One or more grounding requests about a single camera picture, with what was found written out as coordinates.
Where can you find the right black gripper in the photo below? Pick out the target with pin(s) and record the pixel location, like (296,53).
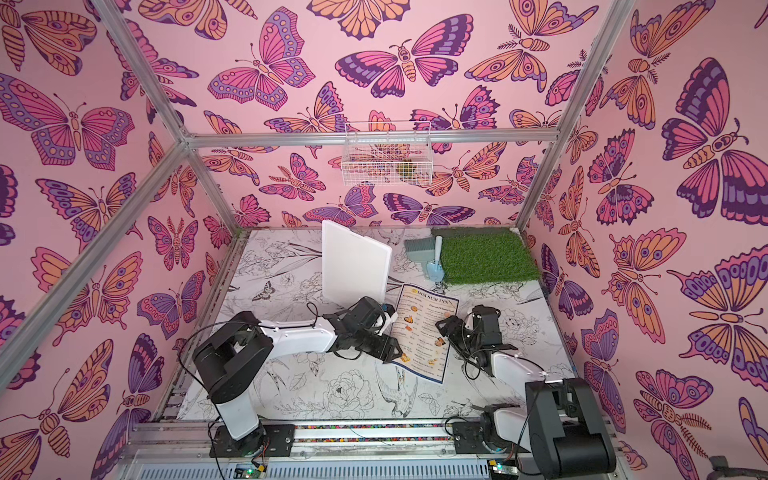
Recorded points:
(455,330)

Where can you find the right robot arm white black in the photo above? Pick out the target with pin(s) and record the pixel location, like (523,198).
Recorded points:
(557,433)

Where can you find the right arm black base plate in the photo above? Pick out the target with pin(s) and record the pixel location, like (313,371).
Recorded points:
(478,437)

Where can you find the white wire rack basket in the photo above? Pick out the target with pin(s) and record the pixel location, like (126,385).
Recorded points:
(387,153)

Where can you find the right small circuit board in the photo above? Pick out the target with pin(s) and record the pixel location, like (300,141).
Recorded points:
(502,470)

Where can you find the white cutting board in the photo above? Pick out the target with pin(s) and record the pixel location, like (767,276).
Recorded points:
(353,266)

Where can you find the green artificial grass mat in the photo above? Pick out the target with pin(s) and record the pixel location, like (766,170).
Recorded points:
(485,255)

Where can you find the small green circuit board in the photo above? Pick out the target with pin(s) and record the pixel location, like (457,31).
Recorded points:
(245,472)

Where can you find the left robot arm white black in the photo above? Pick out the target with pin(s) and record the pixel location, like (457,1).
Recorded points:
(228,361)

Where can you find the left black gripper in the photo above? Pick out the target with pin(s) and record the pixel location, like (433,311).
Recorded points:
(387,350)

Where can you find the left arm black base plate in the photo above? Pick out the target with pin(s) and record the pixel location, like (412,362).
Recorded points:
(275,440)

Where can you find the aluminium front rail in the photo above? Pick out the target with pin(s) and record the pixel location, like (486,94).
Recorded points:
(359,449)

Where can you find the aluminium cage frame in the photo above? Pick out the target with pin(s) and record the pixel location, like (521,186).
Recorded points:
(120,181)

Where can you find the grey green dustpan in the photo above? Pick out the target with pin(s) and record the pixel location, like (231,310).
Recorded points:
(423,250)

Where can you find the laminated dim sum menu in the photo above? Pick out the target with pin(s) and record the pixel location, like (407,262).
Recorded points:
(424,351)

